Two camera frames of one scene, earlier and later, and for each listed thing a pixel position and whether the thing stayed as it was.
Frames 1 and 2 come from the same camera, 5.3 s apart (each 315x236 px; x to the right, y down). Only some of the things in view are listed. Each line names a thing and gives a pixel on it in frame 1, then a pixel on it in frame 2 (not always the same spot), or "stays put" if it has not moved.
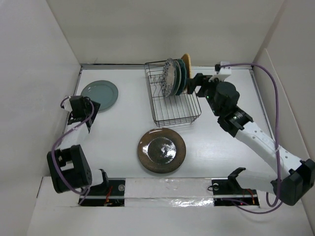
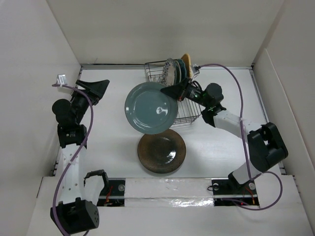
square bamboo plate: (186, 58) stays put
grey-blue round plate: (102, 92) to (149, 110)
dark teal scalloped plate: (183, 79) stays put
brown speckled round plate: (161, 150) stays put
